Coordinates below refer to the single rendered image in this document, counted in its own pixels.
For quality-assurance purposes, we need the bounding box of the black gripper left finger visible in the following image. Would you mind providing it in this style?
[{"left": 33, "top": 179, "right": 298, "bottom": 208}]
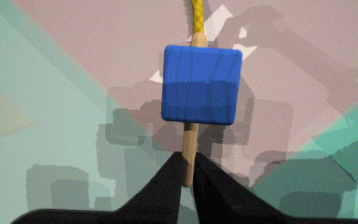
[{"left": 10, "top": 151, "right": 184, "bottom": 224}]

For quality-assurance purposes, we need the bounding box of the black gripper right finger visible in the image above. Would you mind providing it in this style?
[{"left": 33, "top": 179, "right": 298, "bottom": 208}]
[{"left": 193, "top": 152, "right": 358, "bottom": 224}]

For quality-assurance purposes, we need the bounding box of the blue rounded block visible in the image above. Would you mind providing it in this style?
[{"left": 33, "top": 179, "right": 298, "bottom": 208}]
[{"left": 161, "top": 45, "right": 242, "bottom": 126}]

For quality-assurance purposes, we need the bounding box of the wooden stick with yellow rope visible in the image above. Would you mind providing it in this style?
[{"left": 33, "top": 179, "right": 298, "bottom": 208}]
[{"left": 182, "top": 0, "right": 207, "bottom": 188}]

